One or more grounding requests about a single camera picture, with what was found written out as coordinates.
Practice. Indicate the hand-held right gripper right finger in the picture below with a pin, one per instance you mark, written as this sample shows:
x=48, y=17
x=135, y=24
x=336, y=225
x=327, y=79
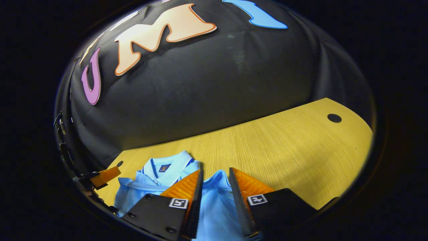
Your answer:
x=281, y=207

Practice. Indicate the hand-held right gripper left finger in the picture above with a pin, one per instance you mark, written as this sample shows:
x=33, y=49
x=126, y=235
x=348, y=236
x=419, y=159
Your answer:
x=160, y=214

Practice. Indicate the light blue polo T-shirt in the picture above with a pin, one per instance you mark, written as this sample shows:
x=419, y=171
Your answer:
x=217, y=207

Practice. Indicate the black backdrop cloth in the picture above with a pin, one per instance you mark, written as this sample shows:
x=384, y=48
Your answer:
x=217, y=83

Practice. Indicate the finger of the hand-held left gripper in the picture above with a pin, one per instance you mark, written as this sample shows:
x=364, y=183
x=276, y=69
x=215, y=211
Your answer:
x=107, y=175

